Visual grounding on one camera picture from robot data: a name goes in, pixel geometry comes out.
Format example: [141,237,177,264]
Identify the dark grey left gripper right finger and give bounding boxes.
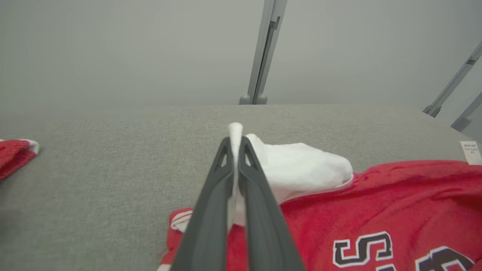
[238,135,306,271]

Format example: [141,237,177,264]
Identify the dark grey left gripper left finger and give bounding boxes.
[170,136,235,271]

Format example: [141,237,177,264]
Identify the red jersey with black lettering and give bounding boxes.
[157,122,482,271]

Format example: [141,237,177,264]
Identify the red shorts with number 23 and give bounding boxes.
[0,139,40,181]

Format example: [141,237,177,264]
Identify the grey slanted partition post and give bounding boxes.
[450,91,482,132]
[423,41,482,118]

